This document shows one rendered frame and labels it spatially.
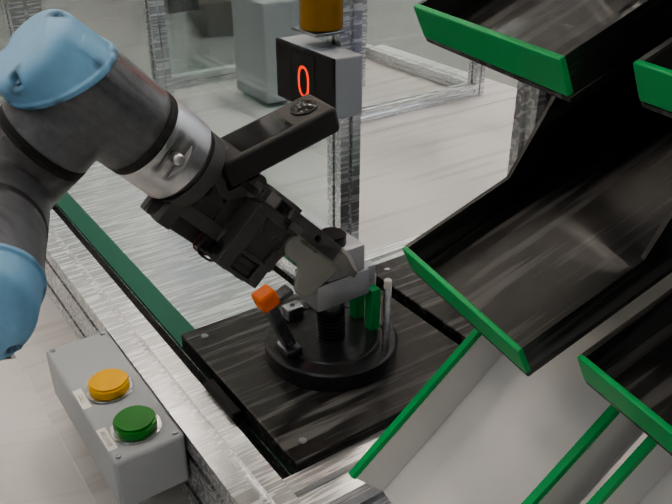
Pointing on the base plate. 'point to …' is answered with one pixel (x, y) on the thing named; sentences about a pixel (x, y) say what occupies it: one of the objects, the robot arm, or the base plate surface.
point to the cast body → (348, 289)
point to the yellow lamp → (321, 15)
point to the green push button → (134, 422)
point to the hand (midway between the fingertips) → (335, 251)
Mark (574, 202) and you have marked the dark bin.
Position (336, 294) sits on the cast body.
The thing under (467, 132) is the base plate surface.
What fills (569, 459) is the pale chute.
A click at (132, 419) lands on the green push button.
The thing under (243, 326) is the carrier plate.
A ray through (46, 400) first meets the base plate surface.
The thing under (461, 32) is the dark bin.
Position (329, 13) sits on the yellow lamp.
